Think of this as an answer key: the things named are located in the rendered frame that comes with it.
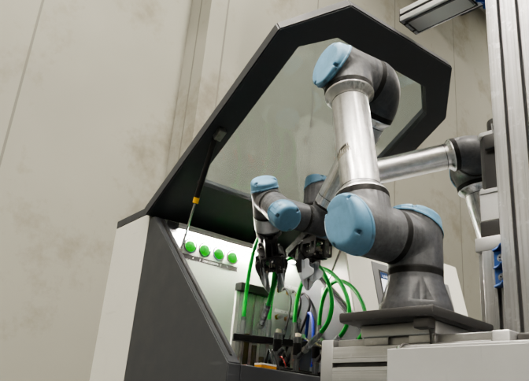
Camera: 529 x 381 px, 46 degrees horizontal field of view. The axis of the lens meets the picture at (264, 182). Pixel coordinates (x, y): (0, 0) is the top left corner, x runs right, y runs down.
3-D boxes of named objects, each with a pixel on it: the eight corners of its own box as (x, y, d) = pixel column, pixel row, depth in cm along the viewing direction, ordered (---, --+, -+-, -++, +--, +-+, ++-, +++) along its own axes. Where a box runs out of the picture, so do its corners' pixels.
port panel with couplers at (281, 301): (273, 356, 221) (279, 272, 233) (267, 357, 223) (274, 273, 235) (301, 361, 228) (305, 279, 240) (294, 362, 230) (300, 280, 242)
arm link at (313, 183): (330, 172, 194) (303, 172, 196) (328, 205, 190) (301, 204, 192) (331, 182, 202) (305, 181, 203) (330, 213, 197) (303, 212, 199)
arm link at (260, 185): (256, 187, 161) (245, 177, 169) (260, 225, 165) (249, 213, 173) (283, 181, 164) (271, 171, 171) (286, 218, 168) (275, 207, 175)
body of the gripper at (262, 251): (260, 278, 172) (257, 239, 167) (257, 263, 180) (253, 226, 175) (287, 274, 172) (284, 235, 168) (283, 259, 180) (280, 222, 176)
